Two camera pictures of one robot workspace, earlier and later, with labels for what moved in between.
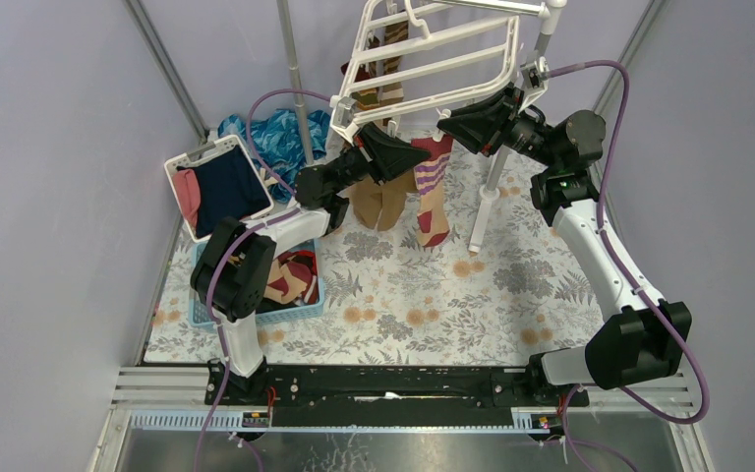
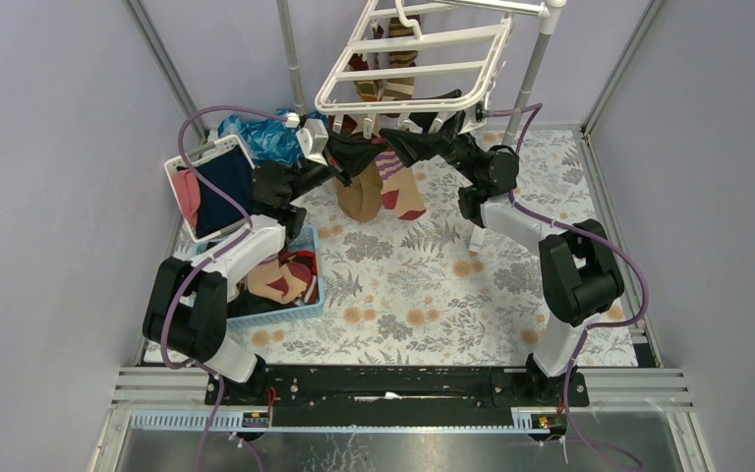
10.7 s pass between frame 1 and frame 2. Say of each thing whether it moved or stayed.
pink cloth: stayed
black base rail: stayed
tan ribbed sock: moved
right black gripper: moved
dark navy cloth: stayed
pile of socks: stayed
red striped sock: moved
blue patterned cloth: stayed
